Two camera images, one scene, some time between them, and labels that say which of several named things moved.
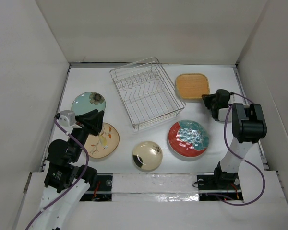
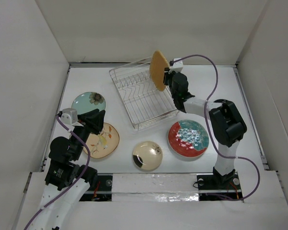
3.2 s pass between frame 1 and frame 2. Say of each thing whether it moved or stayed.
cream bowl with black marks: stayed
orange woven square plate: moved
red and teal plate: stayed
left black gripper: stayed
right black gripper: moved
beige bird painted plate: stayed
